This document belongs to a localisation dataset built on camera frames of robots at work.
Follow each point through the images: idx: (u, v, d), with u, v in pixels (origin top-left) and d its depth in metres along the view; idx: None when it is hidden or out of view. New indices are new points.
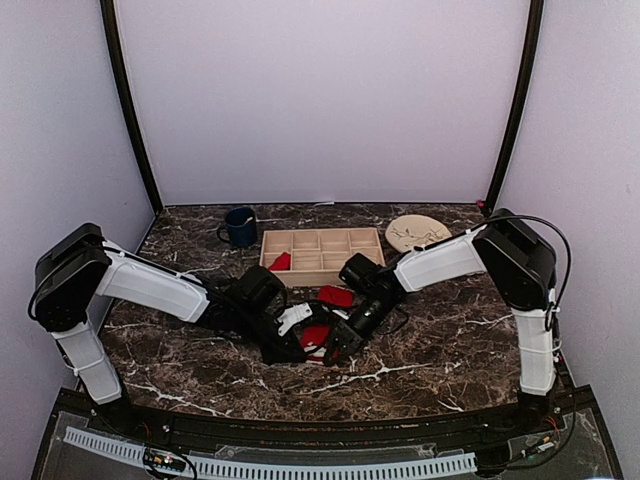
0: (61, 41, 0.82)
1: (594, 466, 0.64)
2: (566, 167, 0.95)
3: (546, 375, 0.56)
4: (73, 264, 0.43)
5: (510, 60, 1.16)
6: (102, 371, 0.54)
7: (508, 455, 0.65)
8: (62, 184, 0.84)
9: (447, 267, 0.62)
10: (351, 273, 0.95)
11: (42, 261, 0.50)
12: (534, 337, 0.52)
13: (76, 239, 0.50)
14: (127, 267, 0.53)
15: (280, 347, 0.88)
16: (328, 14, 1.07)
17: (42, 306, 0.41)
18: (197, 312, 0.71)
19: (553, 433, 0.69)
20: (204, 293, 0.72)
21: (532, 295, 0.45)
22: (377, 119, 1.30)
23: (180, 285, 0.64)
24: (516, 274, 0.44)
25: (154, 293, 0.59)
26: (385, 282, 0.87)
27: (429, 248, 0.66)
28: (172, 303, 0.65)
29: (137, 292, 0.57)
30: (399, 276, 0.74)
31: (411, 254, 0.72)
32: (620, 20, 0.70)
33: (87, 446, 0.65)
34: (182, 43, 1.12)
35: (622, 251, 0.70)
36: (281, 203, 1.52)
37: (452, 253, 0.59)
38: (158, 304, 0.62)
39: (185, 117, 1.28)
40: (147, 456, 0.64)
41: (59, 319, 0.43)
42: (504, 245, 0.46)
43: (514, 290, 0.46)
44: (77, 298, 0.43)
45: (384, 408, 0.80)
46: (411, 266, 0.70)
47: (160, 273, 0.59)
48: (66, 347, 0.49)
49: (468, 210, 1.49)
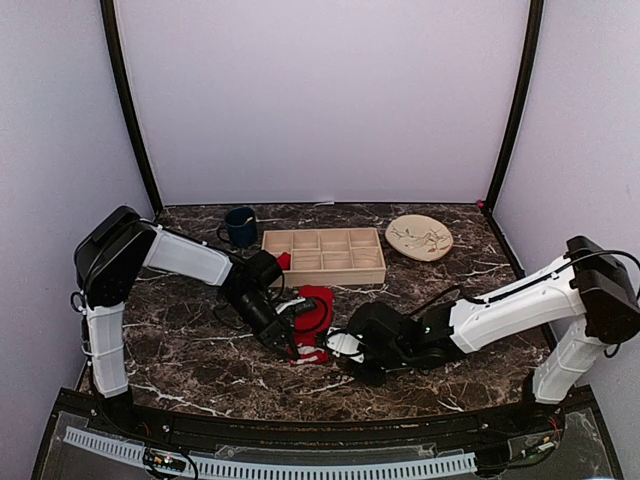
0: (63, 43, 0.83)
1: (594, 466, 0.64)
2: (566, 167, 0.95)
3: (567, 388, 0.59)
4: (118, 242, 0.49)
5: (511, 60, 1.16)
6: (118, 358, 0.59)
7: (508, 455, 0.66)
8: (62, 183, 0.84)
9: (524, 321, 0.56)
10: (378, 329, 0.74)
11: (81, 247, 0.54)
12: (581, 362, 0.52)
13: (114, 222, 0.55)
14: (168, 238, 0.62)
15: (275, 321, 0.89)
16: (328, 13, 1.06)
17: (98, 281, 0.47)
18: (222, 275, 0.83)
19: (553, 434, 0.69)
20: (226, 256, 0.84)
21: (624, 328, 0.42)
22: (377, 118, 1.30)
23: (206, 252, 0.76)
24: (619, 313, 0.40)
25: (187, 259, 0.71)
26: (434, 350, 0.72)
27: (496, 304, 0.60)
28: (204, 268, 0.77)
29: (176, 259, 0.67)
30: (455, 341, 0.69)
31: (467, 315, 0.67)
32: (622, 21, 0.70)
33: (87, 446, 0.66)
34: (181, 42, 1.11)
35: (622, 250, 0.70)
36: (281, 202, 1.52)
37: (537, 307, 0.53)
38: (192, 269, 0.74)
39: (186, 118, 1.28)
40: (147, 456, 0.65)
41: (111, 293, 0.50)
42: (607, 284, 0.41)
43: (610, 327, 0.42)
44: (122, 270, 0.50)
45: (384, 407, 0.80)
46: (472, 327, 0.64)
47: (190, 243, 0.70)
48: (98, 330, 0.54)
49: (468, 210, 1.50)
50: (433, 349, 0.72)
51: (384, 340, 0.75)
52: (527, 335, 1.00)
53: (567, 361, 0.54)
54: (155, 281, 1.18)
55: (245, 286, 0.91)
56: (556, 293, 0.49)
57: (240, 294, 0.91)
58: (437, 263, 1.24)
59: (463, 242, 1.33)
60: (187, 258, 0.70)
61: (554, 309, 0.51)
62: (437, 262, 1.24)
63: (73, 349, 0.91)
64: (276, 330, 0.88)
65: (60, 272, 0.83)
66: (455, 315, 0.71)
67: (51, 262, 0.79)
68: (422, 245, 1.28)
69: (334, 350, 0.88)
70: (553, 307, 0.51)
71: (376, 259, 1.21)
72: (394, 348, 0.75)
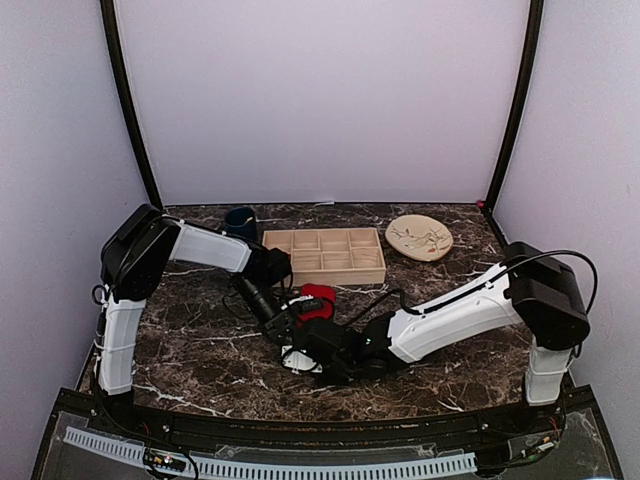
0: (62, 43, 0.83)
1: (593, 466, 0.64)
2: (567, 166, 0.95)
3: (556, 386, 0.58)
4: (144, 240, 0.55)
5: (510, 61, 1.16)
6: (128, 358, 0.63)
7: (508, 455, 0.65)
8: (61, 184, 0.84)
9: (457, 330, 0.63)
10: (318, 342, 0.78)
11: (109, 244, 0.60)
12: (552, 366, 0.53)
13: (138, 219, 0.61)
14: (191, 231, 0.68)
15: (281, 314, 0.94)
16: (328, 13, 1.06)
17: (128, 278, 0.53)
18: (243, 262, 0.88)
19: (553, 434, 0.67)
20: (246, 244, 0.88)
21: (574, 336, 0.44)
22: (377, 118, 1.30)
23: (227, 241, 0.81)
24: (562, 323, 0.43)
25: (210, 249, 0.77)
26: (377, 361, 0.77)
27: (429, 317, 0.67)
28: (223, 257, 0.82)
29: (196, 249, 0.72)
30: (394, 352, 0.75)
31: (404, 326, 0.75)
32: (621, 22, 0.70)
33: (87, 446, 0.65)
34: (182, 42, 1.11)
35: (622, 250, 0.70)
36: (281, 202, 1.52)
37: (472, 315, 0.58)
38: (214, 258, 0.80)
39: (187, 118, 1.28)
40: (147, 456, 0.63)
41: (140, 289, 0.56)
42: (544, 295, 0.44)
43: (558, 336, 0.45)
44: (147, 268, 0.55)
45: (384, 408, 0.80)
46: (410, 337, 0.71)
47: (211, 233, 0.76)
48: (116, 325, 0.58)
49: (467, 211, 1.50)
50: (376, 360, 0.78)
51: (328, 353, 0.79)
52: (527, 335, 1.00)
53: (540, 368, 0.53)
54: None
55: (260, 275, 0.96)
56: (489, 302, 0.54)
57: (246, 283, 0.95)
58: (437, 263, 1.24)
59: (463, 242, 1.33)
60: (208, 248, 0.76)
61: (488, 316, 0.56)
62: (437, 262, 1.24)
63: (73, 350, 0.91)
64: (281, 321, 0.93)
65: (60, 273, 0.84)
66: (394, 326, 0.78)
67: (51, 261, 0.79)
68: (422, 245, 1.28)
69: (292, 368, 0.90)
70: (493, 316, 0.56)
71: (376, 260, 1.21)
72: (337, 360, 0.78)
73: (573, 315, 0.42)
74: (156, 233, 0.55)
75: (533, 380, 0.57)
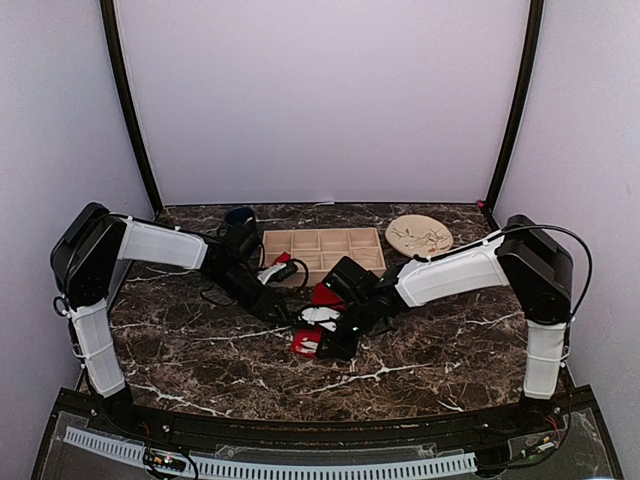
0: (62, 42, 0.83)
1: (593, 466, 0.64)
2: (567, 167, 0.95)
3: (552, 379, 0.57)
4: (90, 239, 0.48)
5: (510, 61, 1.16)
6: (109, 356, 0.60)
7: (508, 455, 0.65)
8: (61, 184, 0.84)
9: (455, 282, 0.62)
10: (338, 280, 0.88)
11: (58, 247, 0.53)
12: (549, 349, 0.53)
13: (84, 218, 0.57)
14: (139, 227, 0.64)
15: (263, 292, 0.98)
16: (327, 13, 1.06)
17: (76, 281, 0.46)
18: (200, 258, 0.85)
19: (553, 433, 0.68)
20: (200, 239, 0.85)
21: (557, 310, 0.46)
22: (377, 118, 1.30)
23: (181, 237, 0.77)
24: (543, 292, 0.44)
25: (162, 248, 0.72)
26: (381, 296, 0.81)
27: (435, 260, 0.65)
28: (177, 254, 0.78)
29: (148, 248, 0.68)
30: (399, 291, 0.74)
31: (410, 268, 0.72)
32: (621, 24, 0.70)
33: (87, 446, 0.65)
34: (181, 41, 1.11)
35: (621, 248, 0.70)
36: (281, 202, 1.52)
37: (465, 266, 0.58)
38: (167, 256, 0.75)
39: (187, 118, 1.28)
40: (147, 456, 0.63)
41: (91, 291, 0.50)
42: (526, 255, 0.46)
43: (540, 308, 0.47)
44: (97, 268, 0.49)
45: (384, 407, 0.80)
46: (413, 278, 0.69)
47: (164, 229, 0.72)
48: (83, 333, 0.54)
49: (468, 211, 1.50)
50: (381, 296, 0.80)
51: (346, 293, 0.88)
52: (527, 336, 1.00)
53: (534, 350, 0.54)
54: (155, 281, 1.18)
55: (225, 263, 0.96)
56: (483, 258, 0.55)
57: (223, 271, 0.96)
58: None
59: (463, 242, 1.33)
60: (161, 246, 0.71)
61: (482, 272, 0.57)
62: None
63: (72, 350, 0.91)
64: (266, 300, 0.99)
65: None
66: (404, 268, 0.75)
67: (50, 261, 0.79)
68: (422, 245, 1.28)
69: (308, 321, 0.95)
70: (481, 270, 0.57)
71: (376, 260, 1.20)
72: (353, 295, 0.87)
73: (551, 284, 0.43)
74: (103, 229, 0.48)
75: (529, 367, 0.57)
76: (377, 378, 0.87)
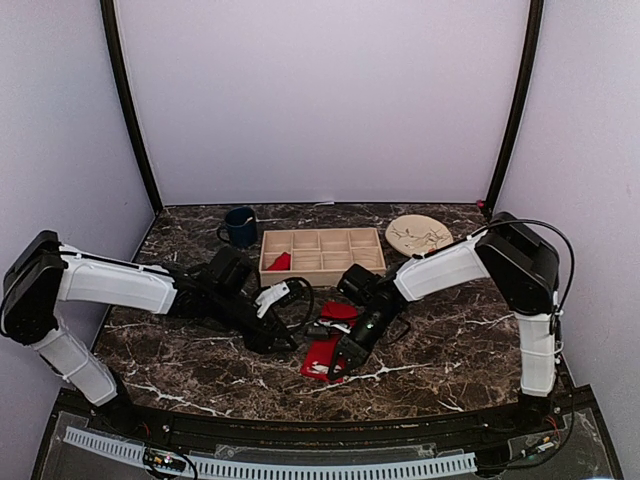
0: (62, 43, 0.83)
1: (594, 466, 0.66)
2: (567, 168, 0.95)
3: (546, 376, 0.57)
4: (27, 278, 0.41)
5: (510, 61, 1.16)
6: (91, 373, 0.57)
7: (508, 455, 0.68)
8: (61, 185, 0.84)
9: (445, 277, 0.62)
10: (349, 283, 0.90)
11: (8, 273, 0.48)
12: (539, 343, 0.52)
13: (34, 245, 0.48)
14: (86, 268, 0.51)
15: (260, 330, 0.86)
16: (325, 14, 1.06)
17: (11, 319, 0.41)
18: (166, 302, 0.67)
19: (553, 433, 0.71)
20: (170, 282, 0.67)
21: (538, 300, 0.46)
22: (377, 119, 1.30)
23: (144, 279, 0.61)
24: (521, 282, 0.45)
25: (118, 291, 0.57)
26: (384, 292, 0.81)
27: (429, 256, 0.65)
28: (138, 298, 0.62)
29: (101, 289, 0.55)
30: (397, 285, 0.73)
31: (405, 264, 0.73)
32: (620, 25, 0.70)
33: (87, 446, 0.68)
34: (181, 42, 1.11)
35: (622, 249, 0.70)
36: (281, 203, 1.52)
37: (451, 261, 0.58)
38: (124, 300, 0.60)
39: (186, 118, 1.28)
40: (147, 456, 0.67)
41: (28, 330, 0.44)
42: (503, 246, 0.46)
43: (520, 298, 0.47)
44: (32, 310, 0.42)
45: (384, 408, 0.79)
46: (409, 274, 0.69)
47: (128, 271, 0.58)
48: (52, 356, 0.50)
49: (468, 211, 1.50)
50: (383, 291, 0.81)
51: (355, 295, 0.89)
52: None
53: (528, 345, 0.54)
54: None
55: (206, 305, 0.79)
56: (465, 251, 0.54)
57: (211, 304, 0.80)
58: None
59: None
60: (115, 289, 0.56)
61: (467, 266, 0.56)
62: None
63: None
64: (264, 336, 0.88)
65: None
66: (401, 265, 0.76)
67: None
68: (422, 245, 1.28)
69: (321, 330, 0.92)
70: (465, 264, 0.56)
71: (376, 260, 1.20)
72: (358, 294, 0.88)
73: (529, 274, 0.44)
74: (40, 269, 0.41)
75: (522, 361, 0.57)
76: (377, 378, 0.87)
